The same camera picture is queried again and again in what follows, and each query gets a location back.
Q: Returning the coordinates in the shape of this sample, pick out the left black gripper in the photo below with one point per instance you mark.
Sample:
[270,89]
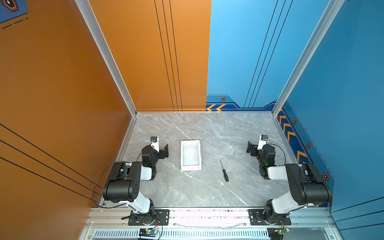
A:
[162,151]

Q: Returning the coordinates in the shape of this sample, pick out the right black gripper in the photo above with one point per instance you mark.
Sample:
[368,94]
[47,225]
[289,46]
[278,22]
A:
[252,148]

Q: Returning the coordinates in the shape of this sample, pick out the black handled screwdriver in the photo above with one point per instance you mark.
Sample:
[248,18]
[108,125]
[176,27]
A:
[224,172]

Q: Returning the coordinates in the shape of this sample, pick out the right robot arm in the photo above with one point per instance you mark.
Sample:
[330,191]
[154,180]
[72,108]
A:
[306,187]

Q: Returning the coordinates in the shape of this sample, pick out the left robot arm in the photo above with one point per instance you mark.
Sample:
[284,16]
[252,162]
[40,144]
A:
[123,185]

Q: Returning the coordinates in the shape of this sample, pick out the white plastic bin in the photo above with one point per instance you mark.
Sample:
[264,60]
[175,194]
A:
[191,159]

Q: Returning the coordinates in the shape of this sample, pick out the left circuit board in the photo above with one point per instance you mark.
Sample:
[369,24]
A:
[148,234]

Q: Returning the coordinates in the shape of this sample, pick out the circuit board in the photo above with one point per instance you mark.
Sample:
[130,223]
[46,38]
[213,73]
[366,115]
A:
[277,233]
[148,234]

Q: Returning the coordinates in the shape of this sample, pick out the right circuit board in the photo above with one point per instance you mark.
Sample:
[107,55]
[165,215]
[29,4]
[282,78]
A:
[277,233]

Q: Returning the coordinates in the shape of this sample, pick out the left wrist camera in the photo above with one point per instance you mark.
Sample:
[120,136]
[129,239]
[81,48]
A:
[155,143]

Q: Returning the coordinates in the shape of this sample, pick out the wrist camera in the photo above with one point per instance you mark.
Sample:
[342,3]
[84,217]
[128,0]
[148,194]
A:
[155,143]
[263,140]

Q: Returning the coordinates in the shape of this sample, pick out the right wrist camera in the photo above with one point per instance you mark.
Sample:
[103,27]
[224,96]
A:
[263,140]

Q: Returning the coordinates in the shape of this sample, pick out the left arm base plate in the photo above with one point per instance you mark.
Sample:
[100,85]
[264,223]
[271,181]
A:
[152,218]

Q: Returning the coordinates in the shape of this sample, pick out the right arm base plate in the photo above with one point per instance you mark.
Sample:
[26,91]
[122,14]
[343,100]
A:
[259,217]

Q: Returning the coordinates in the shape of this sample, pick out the aluminium front rail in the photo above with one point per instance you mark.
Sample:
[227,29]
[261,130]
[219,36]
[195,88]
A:
[225,217]

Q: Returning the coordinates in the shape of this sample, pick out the left corner aluminium post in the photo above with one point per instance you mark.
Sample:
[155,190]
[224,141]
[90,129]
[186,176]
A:
[101,42]

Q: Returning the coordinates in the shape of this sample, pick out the corner aluminium post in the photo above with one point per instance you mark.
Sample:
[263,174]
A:
[101,42]
[318,34]

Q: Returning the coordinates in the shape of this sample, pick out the right corner aluminium post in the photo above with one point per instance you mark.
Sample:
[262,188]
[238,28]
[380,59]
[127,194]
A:
[318,34]

